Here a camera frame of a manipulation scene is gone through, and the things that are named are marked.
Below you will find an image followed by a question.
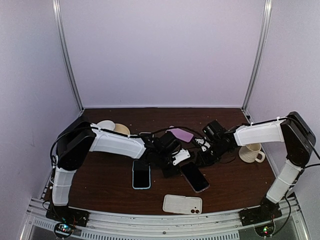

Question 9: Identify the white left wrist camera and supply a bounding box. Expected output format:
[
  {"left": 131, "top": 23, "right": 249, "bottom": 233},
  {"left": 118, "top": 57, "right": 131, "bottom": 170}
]
[{"left": 172, "top": 149, "right": 191, "bottom": 166}]

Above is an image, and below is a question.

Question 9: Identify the right aluminium frame post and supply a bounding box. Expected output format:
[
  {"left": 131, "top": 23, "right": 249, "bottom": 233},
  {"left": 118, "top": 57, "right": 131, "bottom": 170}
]
[{"left": 242, "top": 0, "right": 273, "bottom": 111}]

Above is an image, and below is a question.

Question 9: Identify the beige ceramic plate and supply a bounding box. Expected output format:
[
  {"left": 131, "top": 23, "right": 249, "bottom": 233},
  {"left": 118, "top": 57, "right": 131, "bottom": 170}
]
[{"left": 114, "top": 123, "right": 131, "bottom": 135}]

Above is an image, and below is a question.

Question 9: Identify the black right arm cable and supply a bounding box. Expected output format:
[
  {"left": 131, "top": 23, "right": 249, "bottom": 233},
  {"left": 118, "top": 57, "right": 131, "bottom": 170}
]
[{"left": 284, "top": 117, "right": 320, "bottom": 236}]

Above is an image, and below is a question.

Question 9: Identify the light blue phone case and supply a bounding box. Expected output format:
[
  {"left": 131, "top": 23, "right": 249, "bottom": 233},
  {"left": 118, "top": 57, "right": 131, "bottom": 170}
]
[{"left": 131, "top": 159, "right": 152, "bottom": 190}]

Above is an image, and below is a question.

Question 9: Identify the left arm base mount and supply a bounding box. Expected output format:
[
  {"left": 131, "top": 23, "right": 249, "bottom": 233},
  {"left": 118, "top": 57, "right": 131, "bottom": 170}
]
[{"left": 45, "top": 203, "right": 90, "bottom": 239}]

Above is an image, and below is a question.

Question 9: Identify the white small bowl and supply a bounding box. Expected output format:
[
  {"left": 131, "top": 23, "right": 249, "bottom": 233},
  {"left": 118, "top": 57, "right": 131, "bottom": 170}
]
[{"left": 97, "top": 120, "right": 116, "bottom": 131}]

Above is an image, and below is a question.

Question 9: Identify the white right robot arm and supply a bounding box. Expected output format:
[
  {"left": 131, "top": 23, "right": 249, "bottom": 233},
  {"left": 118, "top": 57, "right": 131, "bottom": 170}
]
[{"left": 195, "top": 111, "right": 317, "bottom": 221}]

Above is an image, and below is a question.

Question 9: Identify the aluminium front rail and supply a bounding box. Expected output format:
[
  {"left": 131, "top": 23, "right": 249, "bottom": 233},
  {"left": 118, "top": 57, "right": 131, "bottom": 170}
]
[{"left": 18, "top": 197, "right": 311, "bottom": 240}]

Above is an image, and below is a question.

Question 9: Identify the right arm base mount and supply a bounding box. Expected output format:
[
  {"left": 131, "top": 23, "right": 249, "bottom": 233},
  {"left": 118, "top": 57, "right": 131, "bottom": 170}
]
[{"left": 239, "top": 197, "right": 282, "bottom": 238}]

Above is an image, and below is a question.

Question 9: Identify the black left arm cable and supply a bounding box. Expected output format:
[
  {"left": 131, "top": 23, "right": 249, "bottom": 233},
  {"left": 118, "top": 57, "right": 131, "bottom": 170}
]
[{"left": 127, "top": 126, "right": 201, "bottom": 141}]

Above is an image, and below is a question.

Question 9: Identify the cream case under stack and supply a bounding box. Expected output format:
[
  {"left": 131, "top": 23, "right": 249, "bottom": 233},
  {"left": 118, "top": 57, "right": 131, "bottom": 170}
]
[{"left": 162, "top": 194, "right": 203, "bottom": 215}]

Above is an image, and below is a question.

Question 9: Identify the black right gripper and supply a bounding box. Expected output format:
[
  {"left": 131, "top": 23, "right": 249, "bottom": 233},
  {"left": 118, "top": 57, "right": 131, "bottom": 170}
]
[{"left": 194, "top": 142, "right": 229, "bottom": 169}]

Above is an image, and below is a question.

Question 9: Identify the purple phone bottom of stack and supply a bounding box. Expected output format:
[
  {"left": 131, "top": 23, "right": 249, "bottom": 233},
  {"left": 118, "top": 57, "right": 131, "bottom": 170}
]
[{"left": 166, "top": 126, "right": 194, "bottom": 143}]

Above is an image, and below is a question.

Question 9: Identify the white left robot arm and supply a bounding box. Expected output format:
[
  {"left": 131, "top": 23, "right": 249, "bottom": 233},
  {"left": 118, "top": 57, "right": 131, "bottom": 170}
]
[{"left": 50, "top": 118, "right": 191, "bottom": 222}]

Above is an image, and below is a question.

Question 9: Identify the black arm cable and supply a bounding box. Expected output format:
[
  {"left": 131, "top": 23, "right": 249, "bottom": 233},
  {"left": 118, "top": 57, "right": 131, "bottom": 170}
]
[
  {"left": 127, "top": 126, "right": 201, "bottom": 141},
  {"left": 284, "top": 117, "right": 320, "bottom": 236}
]

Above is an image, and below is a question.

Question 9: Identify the left aluminium frame post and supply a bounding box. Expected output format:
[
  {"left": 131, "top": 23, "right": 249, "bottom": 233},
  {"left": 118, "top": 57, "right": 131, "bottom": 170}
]
[{"left": 52, "top": 0, "right": 85, "bottom": 113}]

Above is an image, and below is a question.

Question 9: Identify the dark phone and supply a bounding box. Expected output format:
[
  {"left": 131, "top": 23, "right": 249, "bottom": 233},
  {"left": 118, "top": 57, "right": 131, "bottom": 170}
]
[{"left": 180, "top": 161, "right": 209, "bottom": 192}]

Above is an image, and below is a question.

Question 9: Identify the clear magsafe phone case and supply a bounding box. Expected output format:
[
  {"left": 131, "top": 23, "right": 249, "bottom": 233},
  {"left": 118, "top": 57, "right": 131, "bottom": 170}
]
[{"left": 179, "top": 161, "right": 211, "bottom": 194}]

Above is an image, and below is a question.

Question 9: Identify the aluminium frame post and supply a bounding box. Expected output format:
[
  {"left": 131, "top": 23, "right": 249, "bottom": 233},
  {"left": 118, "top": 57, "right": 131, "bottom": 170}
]
[
  {"left": 242, "top": 0, "right": 273, "bottom": 111},
  {"left": 52, "top": 0, "right": 85, "bottom": 113}
]

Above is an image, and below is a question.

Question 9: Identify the cream ribbed mug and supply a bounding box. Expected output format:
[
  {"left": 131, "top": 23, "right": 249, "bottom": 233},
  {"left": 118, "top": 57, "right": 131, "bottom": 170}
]
[{"left": 238, "top": 143, "right": 266, "bottom": 164}]

